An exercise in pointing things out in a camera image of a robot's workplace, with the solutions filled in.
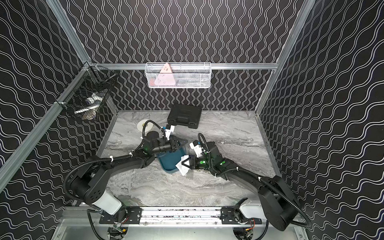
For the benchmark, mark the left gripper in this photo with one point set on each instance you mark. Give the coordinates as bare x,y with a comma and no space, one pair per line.
174,144

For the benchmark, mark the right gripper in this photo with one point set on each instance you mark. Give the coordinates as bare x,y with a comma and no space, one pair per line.
193,162

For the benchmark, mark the white wipe cloth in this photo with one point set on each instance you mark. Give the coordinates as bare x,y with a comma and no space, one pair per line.
183,169

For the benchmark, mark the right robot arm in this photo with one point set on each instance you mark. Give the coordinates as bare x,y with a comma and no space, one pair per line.
280,206

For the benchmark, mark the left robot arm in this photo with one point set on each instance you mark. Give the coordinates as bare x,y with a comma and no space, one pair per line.
87,182

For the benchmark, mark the teal plastic tray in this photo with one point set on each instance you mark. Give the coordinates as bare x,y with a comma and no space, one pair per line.
169,160

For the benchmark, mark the black plastic tool case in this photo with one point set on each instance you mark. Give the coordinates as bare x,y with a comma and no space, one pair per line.
185,115

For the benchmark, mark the white tape roll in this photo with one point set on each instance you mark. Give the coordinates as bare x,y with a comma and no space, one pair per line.
140,125

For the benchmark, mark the pink triangular card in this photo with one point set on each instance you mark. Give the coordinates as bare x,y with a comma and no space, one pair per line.
166,77

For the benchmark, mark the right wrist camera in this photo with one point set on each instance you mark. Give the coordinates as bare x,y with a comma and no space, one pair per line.
196,147

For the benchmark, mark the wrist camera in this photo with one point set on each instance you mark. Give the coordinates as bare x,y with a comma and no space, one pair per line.
196,147
169,129

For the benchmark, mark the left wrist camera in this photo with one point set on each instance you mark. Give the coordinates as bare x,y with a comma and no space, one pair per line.
169,129

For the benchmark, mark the white wire basket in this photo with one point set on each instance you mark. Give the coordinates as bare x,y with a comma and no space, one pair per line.
188,75

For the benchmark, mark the black wire basket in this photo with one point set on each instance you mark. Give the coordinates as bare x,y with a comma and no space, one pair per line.
88,100

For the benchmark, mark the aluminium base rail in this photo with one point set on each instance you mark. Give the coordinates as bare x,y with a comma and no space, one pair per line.
199,217

